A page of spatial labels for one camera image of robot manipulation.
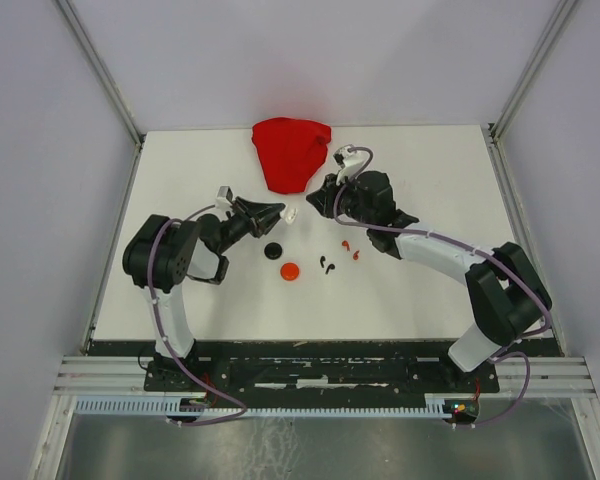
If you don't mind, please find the aluminium frame post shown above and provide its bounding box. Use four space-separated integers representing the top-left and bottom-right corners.
490 0 581 143
51 0 145 145

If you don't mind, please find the left aluminium frame post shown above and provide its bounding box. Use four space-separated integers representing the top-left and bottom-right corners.
51 0 145 145

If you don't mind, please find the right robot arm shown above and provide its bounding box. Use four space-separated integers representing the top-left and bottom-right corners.
306 171 552 391

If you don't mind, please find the right aluminium frame post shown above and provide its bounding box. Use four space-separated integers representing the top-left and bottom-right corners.
490 0 581 143

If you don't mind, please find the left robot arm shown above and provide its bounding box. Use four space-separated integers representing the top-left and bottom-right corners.
122 187 297 390

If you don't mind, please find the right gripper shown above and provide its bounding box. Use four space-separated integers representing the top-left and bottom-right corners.
306 169 374 228

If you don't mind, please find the black earbud charging case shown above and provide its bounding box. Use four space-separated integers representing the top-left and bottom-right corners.
264 242 283 260

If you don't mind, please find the red cloth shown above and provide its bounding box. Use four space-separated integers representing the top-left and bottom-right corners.
251 117 332 195

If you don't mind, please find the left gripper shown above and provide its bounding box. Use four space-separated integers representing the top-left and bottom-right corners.
217 196 287 253

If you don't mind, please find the white cable duct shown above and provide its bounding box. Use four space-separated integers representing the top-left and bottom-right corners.
74 395 451 419

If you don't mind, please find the orange earbud charging case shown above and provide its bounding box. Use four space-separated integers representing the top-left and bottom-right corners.
280 262 300 281

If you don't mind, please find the white earbud charging case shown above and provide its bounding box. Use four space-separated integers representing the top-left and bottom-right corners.
280 206 298 225

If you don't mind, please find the aluminium front rail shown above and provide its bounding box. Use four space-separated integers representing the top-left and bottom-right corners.
52 356 596 399

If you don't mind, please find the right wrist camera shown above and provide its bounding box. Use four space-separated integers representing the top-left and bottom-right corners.
333 145 366 185

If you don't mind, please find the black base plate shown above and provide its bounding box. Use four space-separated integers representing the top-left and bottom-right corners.
144 340 500 401

